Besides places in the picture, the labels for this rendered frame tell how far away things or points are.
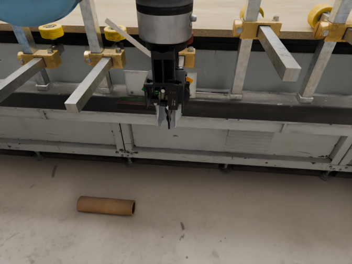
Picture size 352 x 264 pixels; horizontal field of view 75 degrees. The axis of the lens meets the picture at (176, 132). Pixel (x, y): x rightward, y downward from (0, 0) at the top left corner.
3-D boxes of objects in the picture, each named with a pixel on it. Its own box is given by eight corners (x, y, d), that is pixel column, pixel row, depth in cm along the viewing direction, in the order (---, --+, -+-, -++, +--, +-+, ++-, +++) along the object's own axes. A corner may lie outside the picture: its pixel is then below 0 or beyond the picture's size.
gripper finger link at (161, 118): (152, 141, 51) (150, 106, 45) (156, 124, 55) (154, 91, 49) (166, 142, 50) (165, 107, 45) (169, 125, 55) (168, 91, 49)
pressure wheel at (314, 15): (335, 1, 77) (309, 14, 80) (339, 23, 81) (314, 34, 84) (328, -2, 81) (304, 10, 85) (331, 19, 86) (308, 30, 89)
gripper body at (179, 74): (144, 111, 43) (138, 48, 36) (152, 89, 50) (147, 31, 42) (184, 113, 43) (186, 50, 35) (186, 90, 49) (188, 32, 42)
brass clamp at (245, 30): (278, 41, 69) (283, 23, 66) (233, 39, 70) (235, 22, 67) (273, 34, 74) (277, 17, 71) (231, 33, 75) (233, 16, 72)
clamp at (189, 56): (194, 68, 78) (195, 53, 75) (155, 66, 79) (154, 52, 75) (194, 61, 82) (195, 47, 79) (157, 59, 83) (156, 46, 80)
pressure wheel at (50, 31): (73, 55, 93) (64, 24, 85) (53, 60, 88) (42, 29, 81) (65, 50, 97) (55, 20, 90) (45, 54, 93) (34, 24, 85)
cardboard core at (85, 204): (130, 210, 118) (75, 206, 120) (132, 218, 124) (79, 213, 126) (134, 197, 124) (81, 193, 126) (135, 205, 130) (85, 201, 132)
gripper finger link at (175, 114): (166, 142, 50) (165, 107, 45) (169, 125, 55) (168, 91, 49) (180, 142, 50) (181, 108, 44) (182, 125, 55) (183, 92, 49)
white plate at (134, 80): (195, 98, 85) (196, 74, 79) (127, 95, 87) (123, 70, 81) (195, 97, 86) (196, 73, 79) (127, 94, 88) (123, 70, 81)
